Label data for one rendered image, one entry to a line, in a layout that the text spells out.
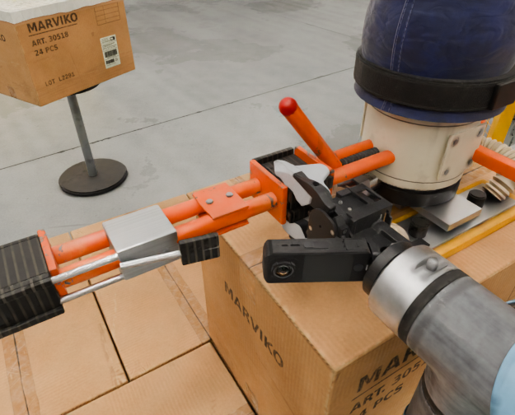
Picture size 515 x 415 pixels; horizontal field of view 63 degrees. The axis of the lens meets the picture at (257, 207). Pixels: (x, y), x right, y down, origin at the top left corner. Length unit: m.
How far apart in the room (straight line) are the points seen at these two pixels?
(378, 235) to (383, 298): 0.09
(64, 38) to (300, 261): 1.91
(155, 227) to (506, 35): 0.47
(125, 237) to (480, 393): 0.37
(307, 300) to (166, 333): 0.56
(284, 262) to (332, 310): 0.17
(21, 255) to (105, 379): 0.60
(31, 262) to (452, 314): 0.40
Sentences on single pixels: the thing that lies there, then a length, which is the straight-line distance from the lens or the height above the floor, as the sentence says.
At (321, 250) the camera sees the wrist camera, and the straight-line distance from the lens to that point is 0.44.
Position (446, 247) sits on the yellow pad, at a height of 0.97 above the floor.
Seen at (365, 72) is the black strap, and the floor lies 1.20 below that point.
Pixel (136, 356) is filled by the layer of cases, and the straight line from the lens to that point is 1.07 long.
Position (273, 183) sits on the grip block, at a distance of 0.54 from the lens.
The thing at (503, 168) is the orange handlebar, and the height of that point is 1.08.
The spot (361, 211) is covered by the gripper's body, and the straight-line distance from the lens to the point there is 0.49.
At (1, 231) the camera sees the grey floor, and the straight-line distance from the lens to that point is 2.54.
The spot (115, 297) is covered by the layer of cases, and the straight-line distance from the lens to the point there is 1.19.
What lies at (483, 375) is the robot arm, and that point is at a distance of 0.40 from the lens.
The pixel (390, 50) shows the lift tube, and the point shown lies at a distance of 0.60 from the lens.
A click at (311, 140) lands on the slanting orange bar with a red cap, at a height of 1.14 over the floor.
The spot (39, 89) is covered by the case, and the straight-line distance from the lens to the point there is 2.18.
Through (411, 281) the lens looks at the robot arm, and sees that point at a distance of 0.42.
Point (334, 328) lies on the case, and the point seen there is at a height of 0.95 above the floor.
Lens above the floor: 1.40
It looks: 37 degrees down
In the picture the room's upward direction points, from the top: straight up
